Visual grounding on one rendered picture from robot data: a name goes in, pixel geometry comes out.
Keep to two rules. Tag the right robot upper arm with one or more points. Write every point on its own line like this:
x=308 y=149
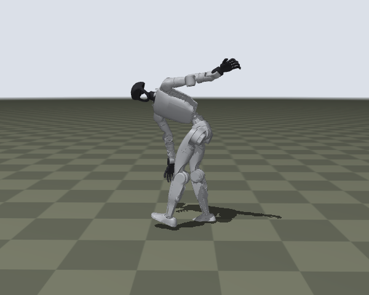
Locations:
x=162 y=123

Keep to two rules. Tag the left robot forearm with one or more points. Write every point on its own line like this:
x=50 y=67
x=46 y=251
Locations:
x=204 y=77

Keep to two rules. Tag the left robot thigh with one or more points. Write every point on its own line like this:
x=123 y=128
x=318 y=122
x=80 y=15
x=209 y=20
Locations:
x=186 y=150

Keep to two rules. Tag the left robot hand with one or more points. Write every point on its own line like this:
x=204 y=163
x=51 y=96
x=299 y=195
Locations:
x=226 y=66

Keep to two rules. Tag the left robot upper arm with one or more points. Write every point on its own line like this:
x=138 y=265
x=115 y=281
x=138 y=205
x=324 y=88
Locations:
x=175 y=82

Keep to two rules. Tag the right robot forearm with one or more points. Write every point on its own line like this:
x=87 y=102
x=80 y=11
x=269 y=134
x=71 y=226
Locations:
x=170 y=151

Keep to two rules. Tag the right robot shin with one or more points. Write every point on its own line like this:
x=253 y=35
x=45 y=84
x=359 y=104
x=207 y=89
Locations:
x=200 y=190

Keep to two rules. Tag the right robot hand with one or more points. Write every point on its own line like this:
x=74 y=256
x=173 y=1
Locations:
x=169 y=170

